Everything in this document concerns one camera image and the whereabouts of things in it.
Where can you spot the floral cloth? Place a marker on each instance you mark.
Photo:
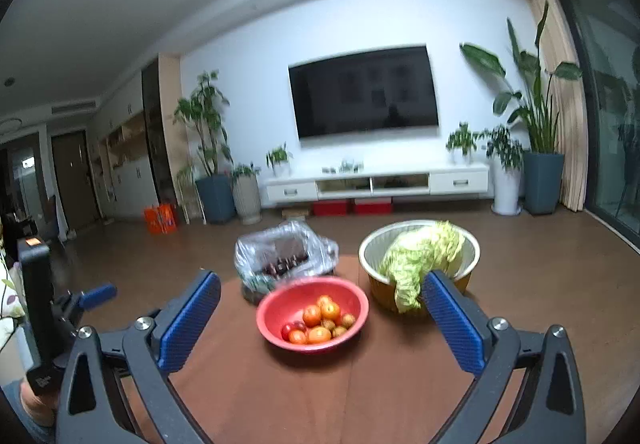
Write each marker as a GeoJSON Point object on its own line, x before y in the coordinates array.
{"type": "Point", "coordinates": [7, 294]}

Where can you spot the red plastic colander basin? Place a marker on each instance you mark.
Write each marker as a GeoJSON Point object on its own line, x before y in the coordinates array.
{"type": "Point", "coordinates": [280, 304]}

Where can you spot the white folding rack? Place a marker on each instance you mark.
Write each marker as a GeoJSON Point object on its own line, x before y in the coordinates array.
{"type": "Point", "coordinates": [189, 204]}

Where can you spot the brown entrance door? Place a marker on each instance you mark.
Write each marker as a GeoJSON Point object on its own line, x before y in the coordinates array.
{"type": "Point", "coordinates": [75, 184]}

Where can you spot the tall plant in blue pot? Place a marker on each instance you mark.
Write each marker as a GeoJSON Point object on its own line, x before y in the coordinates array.
{"type": "Point", "coordinates": [216, 199]}

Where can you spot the orange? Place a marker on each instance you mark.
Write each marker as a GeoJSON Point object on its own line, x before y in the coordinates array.
{"type": "Point", "coordinates": [298, 337]}
{"type": "Point", "coordinates": [325, 299]}
{"type": "Point", "coordinates": [319, 335]}
{"type": "Point", "coordinates": [330, 310]}
{"type": "Point", "coordinates": [312, 315]}

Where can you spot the person's left hand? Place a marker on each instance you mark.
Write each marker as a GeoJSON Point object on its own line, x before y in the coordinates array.
{"type": "Point", "coordinates": [39, 406]}

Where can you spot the flat cardboard box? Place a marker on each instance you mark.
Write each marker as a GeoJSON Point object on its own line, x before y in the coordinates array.
{"type": "Point", "coordinates": [296, 213]}

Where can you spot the black wall television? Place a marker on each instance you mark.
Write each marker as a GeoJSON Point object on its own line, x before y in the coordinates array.
{"type": "Point", "coordinates": [365, 91]}

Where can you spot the small dark red tomato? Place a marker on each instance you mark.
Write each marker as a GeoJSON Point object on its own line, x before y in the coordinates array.
{"type": "Point", "coordinates": [300, 325]}

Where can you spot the broad-leaf plant in blue pot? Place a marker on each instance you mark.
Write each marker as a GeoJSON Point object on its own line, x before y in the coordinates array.
{"type": "Point", "coordinates": [542, 179]}

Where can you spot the ceiling air vent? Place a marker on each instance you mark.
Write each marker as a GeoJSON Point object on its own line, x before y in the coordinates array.
{"type": "Point", "coordinates": [72, 107]}

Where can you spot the red storage box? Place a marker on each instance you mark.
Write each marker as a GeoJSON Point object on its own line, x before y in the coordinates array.
{"type": "Point", "coordinates": [330, 209]}
{"type": "Point", "coordinates": [372, 206]}

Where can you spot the white television cabinet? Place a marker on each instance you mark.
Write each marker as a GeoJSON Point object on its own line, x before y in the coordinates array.
{"type": "Point", "coordinates": [400, 173]}

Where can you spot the white wall cupboard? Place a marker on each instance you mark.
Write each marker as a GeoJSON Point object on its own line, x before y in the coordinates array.
{"type": "Point", "coordinates": [130, 179]}

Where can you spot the plant in smooth white pot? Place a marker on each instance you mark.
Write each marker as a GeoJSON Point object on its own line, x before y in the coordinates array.
{"type": "Point", "coordinates": [506, 189]}

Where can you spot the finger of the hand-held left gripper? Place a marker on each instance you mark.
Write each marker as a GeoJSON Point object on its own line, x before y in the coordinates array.
{"type": "Point", "coordinates": [100, 296]}

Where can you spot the yellow metal basin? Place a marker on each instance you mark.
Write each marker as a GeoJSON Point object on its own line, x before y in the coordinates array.
{"type": "Point", "coordinates": [465, 264]}

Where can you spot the glass sliding door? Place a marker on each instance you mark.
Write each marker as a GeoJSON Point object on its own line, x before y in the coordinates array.
{"type": "Point", "coordinates": [615, 123]}

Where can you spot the plant in ribbed white pot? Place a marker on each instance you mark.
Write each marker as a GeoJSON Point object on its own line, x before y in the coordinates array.
{"type": "Point", "coordinates": [246, 201]}

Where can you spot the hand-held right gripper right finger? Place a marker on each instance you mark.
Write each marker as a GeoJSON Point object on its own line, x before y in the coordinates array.
{"type": "Point", "coordinates": [452, 319]}

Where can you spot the clear plastic bag of vegetables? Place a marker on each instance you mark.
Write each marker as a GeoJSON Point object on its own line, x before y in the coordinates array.
{"type": "Point", "coordinates": [310, 249]}

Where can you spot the napa cabbage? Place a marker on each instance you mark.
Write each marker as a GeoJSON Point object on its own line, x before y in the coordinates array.
{"type": "Point", "coordinates": [415, 259]}

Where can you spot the beige curtain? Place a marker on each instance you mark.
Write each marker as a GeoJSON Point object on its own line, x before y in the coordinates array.
{"type": "Point", "coordinates": [570, 133]}

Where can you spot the tan longan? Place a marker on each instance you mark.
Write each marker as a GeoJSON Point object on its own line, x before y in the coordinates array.
{"type": "Point", "coordinates": [348, 320]}
{"type": "Point", "coordinates": [340, 332]}
{"type": "Point", "coordinates": [328, 324]}

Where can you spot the small potted plant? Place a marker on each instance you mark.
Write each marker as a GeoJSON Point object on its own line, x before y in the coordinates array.
{"type": "Point", "coordinates": [278, 157]}
{"type": "Point", "coordinates": [462, 141]}

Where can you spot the orange carton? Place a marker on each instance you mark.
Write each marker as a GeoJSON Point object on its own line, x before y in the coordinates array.
{"type": "Point", "coordinates": [161, 220]}

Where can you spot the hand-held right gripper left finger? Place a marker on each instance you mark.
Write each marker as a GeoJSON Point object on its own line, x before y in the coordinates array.
{"type": "Point", "coordinates": [187, 319]}

